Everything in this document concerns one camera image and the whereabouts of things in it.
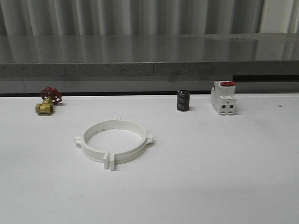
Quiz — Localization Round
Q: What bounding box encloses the white half pipe clamp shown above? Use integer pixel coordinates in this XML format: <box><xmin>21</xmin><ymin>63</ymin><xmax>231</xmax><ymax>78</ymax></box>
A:
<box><xmin>110</xmin><ymin>118</ymin><xmax>154</xmax><ymax>170</ymax></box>
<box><xmin>74</xmin><ymin>117</ymin><xmax>120</xmax><ymax>170</ymax></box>

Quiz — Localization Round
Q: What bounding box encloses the black cylindrical capacitor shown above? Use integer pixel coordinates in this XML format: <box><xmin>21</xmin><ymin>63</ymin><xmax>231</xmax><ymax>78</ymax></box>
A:
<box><xmin>177</xmin><ymin>90</ymin><xmax>190</xmax><ymax>112</ymax></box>

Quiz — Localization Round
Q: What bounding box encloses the grey stone counter ledge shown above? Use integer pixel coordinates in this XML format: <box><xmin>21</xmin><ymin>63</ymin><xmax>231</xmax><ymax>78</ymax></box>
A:
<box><xmin>0</xmin><ymin>34</ymin><xmax>299</xmax><ymax>96</ymax></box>

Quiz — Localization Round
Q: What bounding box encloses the brass valve red handwheel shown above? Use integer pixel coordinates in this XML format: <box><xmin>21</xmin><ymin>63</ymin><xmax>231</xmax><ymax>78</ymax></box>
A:
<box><xmin>35</xmin><ymin>87</ymin><xmax>62</xmax><ymax>114</ymax></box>

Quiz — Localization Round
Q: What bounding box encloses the white pleated curtain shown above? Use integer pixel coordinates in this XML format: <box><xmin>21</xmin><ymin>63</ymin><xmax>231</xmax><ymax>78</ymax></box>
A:
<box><xmin>0</xmin><ymin>0</ymin><xmax>299</xmax><ymax>35</ymax></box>

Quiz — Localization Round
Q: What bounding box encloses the white circuit breaker red switch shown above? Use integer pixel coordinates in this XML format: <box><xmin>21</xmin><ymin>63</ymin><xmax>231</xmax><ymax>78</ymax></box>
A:
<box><xmin>211</xmin><ymin>81</ymin><xmax>236</xmax><ymax>115</ymax></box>

